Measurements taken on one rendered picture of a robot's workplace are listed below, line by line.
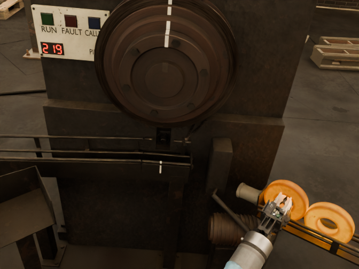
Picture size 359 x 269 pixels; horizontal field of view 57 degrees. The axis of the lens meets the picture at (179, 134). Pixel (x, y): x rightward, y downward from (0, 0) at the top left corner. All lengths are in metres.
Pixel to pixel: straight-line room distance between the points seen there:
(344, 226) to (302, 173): 1.42
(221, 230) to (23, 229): 0.73
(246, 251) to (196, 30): 0.67
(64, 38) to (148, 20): 0.38
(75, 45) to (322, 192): 1.89
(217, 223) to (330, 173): 1.49
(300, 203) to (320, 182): 1.38
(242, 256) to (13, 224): 0.79
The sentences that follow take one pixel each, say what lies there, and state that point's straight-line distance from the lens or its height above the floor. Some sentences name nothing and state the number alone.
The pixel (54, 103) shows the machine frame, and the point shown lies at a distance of 1.40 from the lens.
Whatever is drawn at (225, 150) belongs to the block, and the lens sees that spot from 1.28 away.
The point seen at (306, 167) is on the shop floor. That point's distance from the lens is 2.68.
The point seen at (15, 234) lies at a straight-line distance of 1.30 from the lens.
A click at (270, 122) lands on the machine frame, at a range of 1.36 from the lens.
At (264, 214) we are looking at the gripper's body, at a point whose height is 0.76.
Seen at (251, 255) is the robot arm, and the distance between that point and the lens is 1.06.
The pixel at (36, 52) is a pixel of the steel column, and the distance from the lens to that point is 4.18.
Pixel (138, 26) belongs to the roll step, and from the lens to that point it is 1.02.
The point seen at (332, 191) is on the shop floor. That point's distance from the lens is 2.55.
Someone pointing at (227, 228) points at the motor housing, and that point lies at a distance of 1.38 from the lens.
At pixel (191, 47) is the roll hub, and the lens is 0.98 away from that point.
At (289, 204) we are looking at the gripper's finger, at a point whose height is 0.75.
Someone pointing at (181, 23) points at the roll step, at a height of 1.27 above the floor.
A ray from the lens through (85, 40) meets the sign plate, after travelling 1.26.
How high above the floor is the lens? 1.56
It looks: 35 degrees down
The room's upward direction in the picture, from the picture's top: 5 degrees clockwise
